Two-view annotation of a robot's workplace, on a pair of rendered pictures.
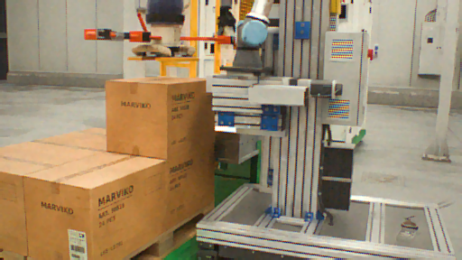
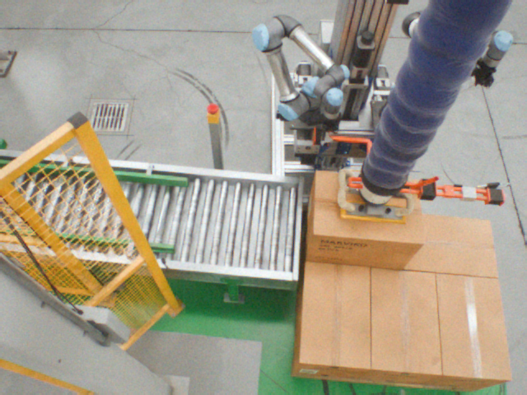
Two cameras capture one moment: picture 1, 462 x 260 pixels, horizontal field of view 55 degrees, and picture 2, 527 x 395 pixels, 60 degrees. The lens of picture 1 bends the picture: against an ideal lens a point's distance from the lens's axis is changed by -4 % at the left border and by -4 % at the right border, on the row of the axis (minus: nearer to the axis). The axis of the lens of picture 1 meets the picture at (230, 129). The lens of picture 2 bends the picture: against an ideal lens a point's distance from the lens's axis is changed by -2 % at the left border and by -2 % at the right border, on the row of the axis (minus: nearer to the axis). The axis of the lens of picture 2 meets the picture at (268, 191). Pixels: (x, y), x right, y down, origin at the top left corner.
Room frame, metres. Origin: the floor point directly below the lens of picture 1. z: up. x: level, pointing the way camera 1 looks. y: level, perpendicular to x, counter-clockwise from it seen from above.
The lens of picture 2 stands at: (3.66, 1.31, 3.23)
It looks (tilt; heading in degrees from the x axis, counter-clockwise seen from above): 61 degrees down; 248
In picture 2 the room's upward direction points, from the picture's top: 4 degrees clockwise
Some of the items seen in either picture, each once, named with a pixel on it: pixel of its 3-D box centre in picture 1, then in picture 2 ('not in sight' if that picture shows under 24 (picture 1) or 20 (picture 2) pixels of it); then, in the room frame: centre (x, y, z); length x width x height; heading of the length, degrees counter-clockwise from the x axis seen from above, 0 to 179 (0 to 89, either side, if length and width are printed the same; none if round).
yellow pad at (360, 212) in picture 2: (151, 56); (374, 211); (2.73, 0.49, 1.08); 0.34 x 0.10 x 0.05; 156
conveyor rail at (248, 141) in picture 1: (289, 125); (126, 171); (3.96, -0.51, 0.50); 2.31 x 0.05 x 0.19; 156
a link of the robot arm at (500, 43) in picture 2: not in sight; (499, 44); (2.18, 0.20, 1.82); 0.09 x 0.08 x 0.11; 97
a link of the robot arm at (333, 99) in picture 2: not in sight; (333, 100); (2.85, 0.05, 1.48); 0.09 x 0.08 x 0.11; 113
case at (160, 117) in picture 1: (163, 113); (361, 221); (2.69, 0.40, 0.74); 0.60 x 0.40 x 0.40; 157
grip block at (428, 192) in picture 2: (140, 36); (426, 189); (2.46, 0.50, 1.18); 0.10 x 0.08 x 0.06; 66
